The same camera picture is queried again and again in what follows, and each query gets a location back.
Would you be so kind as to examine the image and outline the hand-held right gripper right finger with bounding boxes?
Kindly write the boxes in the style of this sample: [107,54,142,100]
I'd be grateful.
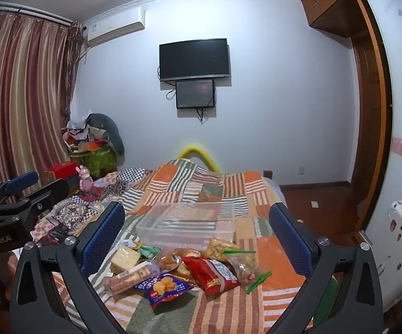
[267,202,384,334]

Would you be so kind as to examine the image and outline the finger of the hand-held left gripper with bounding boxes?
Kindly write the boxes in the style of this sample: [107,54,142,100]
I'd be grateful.
[0,171,39,207]
[16,179,70,218]

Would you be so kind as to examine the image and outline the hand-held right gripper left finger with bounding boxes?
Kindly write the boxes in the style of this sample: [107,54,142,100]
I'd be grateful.
[9,201,132,334]

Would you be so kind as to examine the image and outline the zip bag with green seal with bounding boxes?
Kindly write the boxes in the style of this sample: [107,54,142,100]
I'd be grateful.
[224,249,273,293]

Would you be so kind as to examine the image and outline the clear puffed cracker packet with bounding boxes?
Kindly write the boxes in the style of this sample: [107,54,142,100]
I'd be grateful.
[204,237,238,262]

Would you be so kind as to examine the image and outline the blue chip bag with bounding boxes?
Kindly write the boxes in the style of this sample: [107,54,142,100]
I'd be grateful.
[133,273,195,310]

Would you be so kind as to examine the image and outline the clear plastic storage box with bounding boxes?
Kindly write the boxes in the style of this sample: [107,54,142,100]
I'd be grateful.
[136,201,236,251]

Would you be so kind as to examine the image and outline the red box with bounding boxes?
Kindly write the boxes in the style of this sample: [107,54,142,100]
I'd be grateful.
[44,162,80,181]

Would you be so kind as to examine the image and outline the sliced bread packet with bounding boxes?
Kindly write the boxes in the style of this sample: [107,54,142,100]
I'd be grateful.
[110,245,142,275]

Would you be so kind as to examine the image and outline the checkered patchwork quilt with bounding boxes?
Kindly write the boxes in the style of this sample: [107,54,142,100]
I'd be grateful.
[30,168,153,247]

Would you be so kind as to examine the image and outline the pink plush toy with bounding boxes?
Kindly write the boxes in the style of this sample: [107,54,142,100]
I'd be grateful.
[79,166,94,193]

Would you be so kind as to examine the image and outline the long biscuit packet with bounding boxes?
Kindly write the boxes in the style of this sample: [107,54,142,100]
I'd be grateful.
[104,261,160,294]

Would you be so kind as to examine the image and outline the small green packet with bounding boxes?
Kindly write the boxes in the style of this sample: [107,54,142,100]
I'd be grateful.
[136,245,161,260]

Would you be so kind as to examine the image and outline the pile of boxes and clothes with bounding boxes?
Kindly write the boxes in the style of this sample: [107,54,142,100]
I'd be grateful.
[62,118,113,154]

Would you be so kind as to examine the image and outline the orange snack packet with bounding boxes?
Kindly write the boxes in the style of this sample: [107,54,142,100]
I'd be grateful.
[156,249,184,274]

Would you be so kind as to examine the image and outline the striped brown curtain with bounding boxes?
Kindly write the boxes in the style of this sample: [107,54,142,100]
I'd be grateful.
[0,9,85,195]

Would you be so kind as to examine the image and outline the red snack bag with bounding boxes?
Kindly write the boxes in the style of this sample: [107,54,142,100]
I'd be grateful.
[182,257,241,296]

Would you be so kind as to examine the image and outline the striped patchwork blanket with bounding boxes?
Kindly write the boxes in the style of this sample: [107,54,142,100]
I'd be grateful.
[51,158,337,334]

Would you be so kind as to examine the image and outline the yellow foam tube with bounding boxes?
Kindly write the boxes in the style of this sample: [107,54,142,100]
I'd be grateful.
[176,144,220,174]

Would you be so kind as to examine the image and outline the wooden door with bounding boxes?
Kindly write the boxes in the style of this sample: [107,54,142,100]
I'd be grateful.
[349,0,394,247]

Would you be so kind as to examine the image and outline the white air conditioner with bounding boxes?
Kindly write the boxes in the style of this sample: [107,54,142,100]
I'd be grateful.
[83,6,146,47]

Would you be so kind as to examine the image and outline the wooden overhead cabinet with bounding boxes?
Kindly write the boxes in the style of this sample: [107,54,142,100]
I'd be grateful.
[300,0,379,39]

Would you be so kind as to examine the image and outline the white curtain rail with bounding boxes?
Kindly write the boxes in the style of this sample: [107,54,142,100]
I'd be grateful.
[0,3,83,28]

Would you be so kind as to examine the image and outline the small black wall monitor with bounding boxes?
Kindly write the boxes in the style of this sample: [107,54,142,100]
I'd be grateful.
[175,79,216,109]

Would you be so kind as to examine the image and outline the large black wall television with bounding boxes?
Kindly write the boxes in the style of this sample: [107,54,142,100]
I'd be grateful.
[159,38,231,82]

